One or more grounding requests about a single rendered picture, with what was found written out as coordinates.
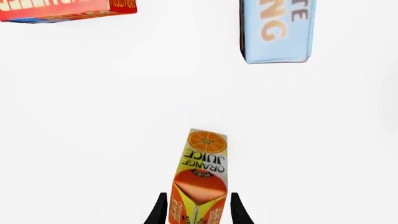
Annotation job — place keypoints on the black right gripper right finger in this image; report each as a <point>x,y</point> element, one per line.
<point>238,211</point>

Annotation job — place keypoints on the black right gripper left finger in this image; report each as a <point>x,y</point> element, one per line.
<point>159,211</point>

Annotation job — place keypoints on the orange juice carton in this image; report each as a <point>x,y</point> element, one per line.
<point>202,177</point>

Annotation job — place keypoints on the pale blue printed box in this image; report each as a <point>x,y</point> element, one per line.
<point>276,30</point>

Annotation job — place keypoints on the red printed food box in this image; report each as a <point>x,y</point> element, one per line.
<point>62,9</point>

